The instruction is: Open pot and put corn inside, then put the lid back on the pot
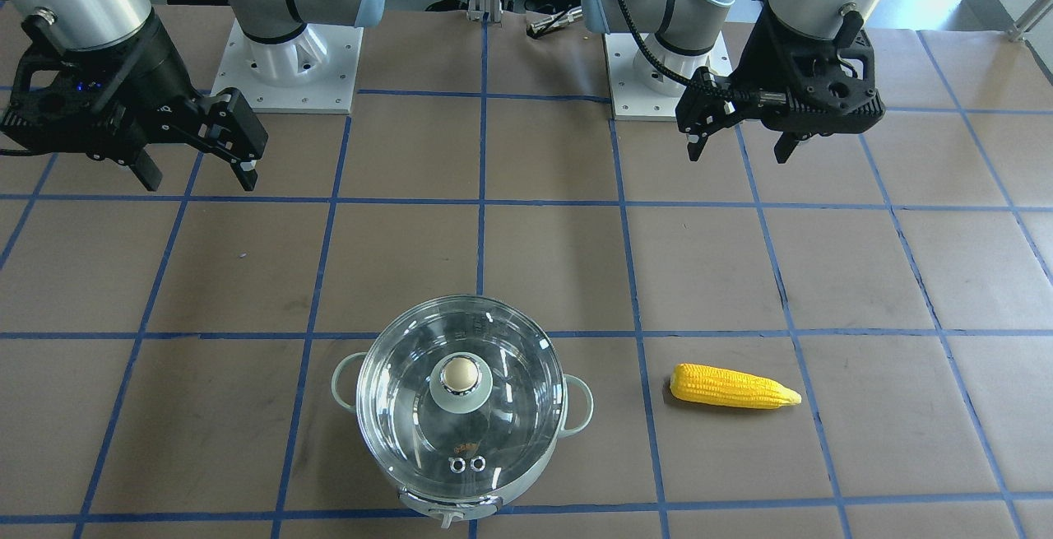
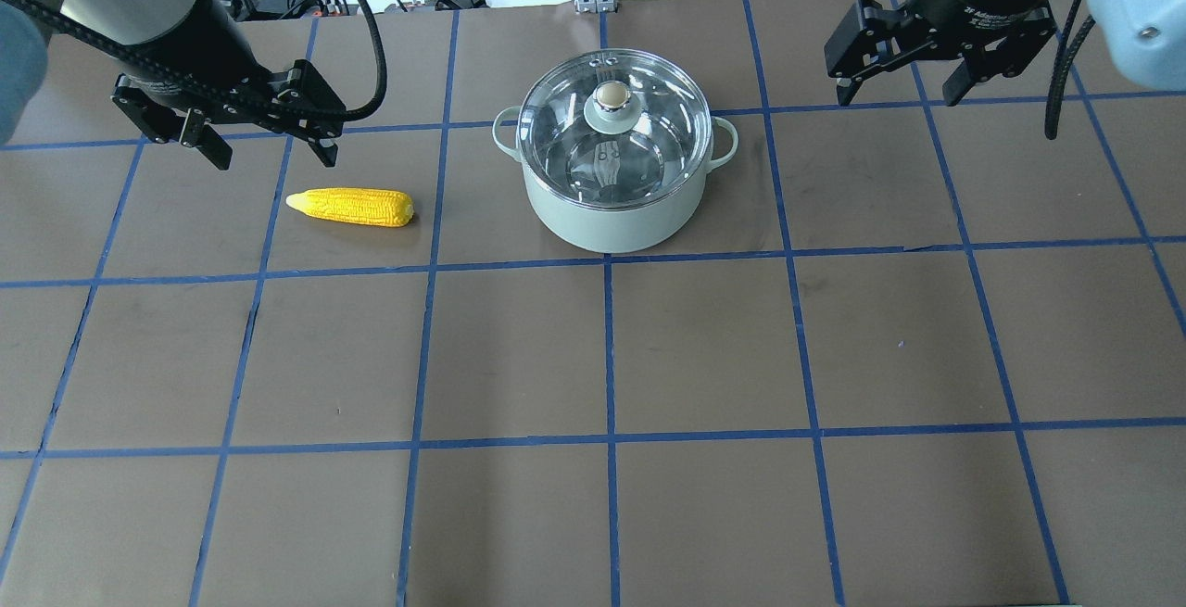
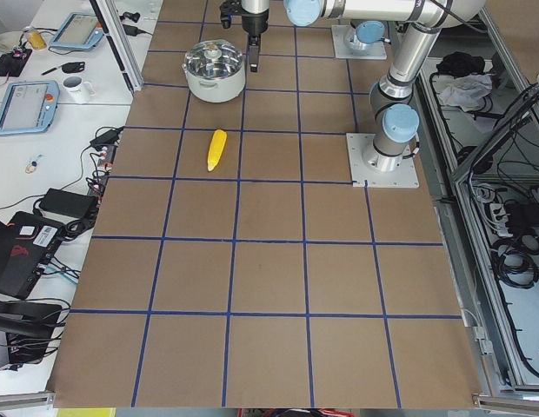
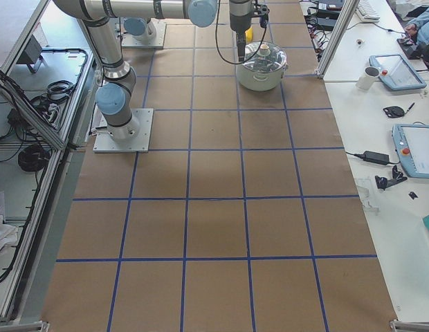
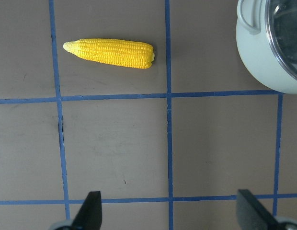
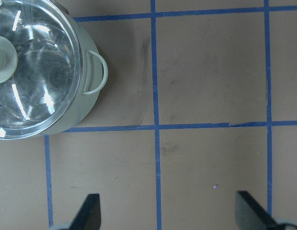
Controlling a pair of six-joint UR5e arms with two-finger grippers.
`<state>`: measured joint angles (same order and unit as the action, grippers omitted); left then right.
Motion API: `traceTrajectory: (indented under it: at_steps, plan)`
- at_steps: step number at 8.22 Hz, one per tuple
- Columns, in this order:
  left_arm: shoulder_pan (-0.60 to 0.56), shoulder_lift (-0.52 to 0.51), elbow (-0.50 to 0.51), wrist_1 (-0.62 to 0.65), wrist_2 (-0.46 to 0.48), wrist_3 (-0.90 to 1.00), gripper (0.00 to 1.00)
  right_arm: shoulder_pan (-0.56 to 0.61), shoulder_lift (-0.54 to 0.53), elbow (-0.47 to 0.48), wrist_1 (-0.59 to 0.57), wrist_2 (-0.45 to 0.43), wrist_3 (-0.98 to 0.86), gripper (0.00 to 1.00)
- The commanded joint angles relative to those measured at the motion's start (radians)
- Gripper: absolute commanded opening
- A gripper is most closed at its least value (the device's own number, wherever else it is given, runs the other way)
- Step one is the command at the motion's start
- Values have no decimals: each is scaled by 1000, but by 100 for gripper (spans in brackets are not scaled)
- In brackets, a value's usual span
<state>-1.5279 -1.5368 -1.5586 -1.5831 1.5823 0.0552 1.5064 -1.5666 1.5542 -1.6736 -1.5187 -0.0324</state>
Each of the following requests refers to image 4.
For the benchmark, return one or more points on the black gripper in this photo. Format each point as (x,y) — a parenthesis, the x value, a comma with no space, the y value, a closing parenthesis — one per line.
(239,37)

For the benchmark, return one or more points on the yellow corn cob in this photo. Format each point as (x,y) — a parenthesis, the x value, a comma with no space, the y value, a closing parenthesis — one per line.
(249,35)

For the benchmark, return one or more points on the glass pot lid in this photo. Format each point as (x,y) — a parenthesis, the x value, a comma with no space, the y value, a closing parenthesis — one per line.
(264,58)

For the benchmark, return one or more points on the pale green cooking pot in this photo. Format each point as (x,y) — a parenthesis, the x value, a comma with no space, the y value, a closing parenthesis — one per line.
(259,81)

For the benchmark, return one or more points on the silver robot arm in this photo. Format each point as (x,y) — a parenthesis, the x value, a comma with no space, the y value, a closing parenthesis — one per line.
(239,14)
(114,97)

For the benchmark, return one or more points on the white mug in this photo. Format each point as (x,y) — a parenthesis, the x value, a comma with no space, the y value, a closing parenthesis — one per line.
(369,76)

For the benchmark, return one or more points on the upper blue teach pendant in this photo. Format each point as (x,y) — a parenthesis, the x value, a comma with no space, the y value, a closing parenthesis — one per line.
(397,73)

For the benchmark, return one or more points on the blue teach pendant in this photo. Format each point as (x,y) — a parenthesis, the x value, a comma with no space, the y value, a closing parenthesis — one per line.
(397,73)
(412,146)

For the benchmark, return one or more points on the black power adapter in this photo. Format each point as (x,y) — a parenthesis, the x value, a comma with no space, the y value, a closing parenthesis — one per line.
(376,158)

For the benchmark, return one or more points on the brown gridded table mat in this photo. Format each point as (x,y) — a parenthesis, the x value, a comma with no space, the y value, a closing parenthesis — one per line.
(242,216)

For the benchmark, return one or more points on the lower blue teach pendant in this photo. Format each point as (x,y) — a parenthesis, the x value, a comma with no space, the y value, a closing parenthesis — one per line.
(412,146)

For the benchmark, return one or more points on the white crumpled cloth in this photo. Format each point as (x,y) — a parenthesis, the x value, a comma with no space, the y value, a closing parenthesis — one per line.
(8,235)

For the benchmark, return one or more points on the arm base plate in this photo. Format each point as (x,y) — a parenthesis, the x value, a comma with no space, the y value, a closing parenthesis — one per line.
(143,33)
(133,137)

